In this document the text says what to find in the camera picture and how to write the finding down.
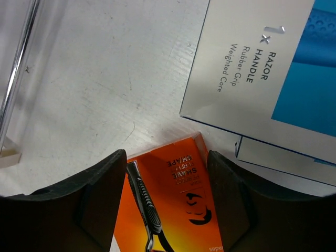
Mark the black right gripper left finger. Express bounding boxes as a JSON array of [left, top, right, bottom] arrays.
[[1, 150, 127, 251]]

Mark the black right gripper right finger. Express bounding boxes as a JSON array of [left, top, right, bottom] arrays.
[[207, 151, 335, 251]]

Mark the orange Gillette Fusion box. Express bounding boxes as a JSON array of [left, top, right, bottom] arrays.
[[114, 132, 223, 251]]

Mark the cream metal-rod shelf rack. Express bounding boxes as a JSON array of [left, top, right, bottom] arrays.
[[1, 1, 44, 169]]

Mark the lower blue Harry's box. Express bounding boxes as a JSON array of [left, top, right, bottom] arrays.
[[235, 136, 335, 186]]

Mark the blue harry's box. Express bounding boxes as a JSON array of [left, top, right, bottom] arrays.
[[235, 136, 335, 186], [180, 0, 335, 163]]

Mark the upper blue Harry's box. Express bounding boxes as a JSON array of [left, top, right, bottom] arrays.
[[180, 0, 335, 163]]

